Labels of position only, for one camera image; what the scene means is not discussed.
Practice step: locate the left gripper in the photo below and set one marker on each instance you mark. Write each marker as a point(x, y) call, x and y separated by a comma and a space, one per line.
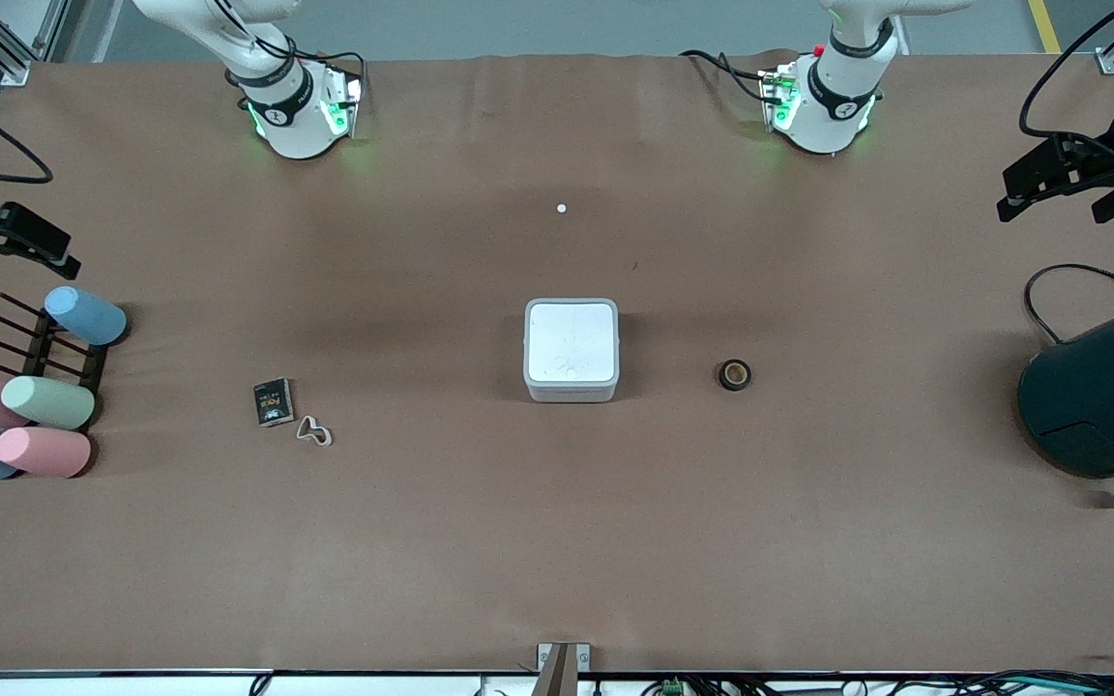
point(1105, 164)

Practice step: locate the black tape roll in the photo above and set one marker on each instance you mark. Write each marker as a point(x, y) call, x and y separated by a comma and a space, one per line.
point(735, 374)

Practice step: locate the white square lidded trash bin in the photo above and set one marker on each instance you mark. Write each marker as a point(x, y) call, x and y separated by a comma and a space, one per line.
point(571, 343)

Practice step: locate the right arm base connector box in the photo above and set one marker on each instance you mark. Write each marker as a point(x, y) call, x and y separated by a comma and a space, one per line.
point(339, 104)

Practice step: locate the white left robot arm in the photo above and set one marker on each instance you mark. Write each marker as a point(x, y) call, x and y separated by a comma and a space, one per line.
point(833, 106)

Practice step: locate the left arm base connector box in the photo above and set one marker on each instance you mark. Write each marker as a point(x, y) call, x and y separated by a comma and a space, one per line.
point(779, 97)

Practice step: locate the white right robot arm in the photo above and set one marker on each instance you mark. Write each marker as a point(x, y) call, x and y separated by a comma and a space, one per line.
point(291, 116)

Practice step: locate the black pronged cup rack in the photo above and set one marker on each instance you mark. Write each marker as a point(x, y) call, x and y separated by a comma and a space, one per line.
point(43, 358)

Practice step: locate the light green plastic cup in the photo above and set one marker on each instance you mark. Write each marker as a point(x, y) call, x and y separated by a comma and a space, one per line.
point(49, 403)

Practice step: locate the dark teal cylindrical container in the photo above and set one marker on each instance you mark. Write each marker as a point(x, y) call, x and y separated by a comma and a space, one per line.
point(1099, 396)

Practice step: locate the small black card box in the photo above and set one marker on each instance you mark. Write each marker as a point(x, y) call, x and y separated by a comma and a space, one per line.
point(274, 402)

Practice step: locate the brown table cover sheet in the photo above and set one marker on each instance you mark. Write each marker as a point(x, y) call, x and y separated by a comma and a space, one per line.
point(557, 541)

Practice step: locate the green terminal connector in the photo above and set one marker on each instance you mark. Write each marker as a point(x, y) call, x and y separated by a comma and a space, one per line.
point(673, 687)

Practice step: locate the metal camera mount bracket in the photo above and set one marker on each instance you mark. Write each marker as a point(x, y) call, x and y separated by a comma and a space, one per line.
point(563, 669)

